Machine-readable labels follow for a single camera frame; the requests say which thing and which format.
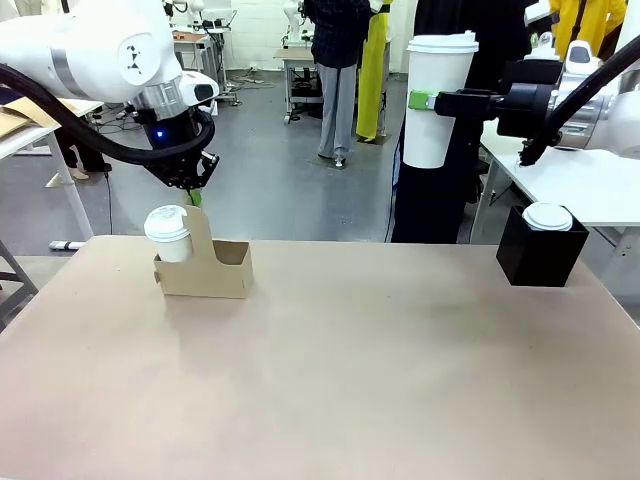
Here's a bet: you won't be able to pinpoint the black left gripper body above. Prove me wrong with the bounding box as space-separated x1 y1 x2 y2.
130 105 217 174

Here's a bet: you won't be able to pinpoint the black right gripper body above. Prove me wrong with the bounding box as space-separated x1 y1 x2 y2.
492 81 557 140

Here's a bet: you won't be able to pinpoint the tall white lidded paper cup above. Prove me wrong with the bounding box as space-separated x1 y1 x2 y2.
401 30 480 170

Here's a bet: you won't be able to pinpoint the brown cardboard cup carrier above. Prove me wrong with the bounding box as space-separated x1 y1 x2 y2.
152 203 255 300

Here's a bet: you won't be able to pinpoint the small white lidded paper cup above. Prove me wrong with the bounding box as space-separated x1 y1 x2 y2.
143 203 194 265

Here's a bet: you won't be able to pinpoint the metal equipment cart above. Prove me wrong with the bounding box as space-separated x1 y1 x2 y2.
171 8 244 107

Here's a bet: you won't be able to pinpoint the bystander's dark legs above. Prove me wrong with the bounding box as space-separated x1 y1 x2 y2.
53 124 114 182

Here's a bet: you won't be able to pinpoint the person in black clothes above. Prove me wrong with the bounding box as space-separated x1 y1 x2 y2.
389 0 532 245

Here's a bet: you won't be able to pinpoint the person in yellow jacket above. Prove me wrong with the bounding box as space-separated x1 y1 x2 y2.
548 0 629 60

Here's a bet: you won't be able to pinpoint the white table with cardboard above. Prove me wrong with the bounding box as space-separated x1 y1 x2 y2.
0 97 107 242

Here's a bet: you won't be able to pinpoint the person in dark plaid shirt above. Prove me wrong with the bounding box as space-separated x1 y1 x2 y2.
308 0 372 167

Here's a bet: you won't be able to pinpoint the grey background workbench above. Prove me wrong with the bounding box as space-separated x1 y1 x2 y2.
272 47 327 125

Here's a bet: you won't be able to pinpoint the brown cardboard sheets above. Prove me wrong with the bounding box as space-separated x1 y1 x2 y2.
0 97 90 140

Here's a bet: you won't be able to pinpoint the black open box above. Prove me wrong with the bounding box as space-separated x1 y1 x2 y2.
495 203 591 289

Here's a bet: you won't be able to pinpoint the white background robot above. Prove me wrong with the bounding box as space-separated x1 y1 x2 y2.
281 0 315 50

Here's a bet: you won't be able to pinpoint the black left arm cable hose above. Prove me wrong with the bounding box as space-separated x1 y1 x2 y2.
0 63 216 167

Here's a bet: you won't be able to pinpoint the grey metal frame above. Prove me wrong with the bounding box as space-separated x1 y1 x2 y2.
0 238 40 334

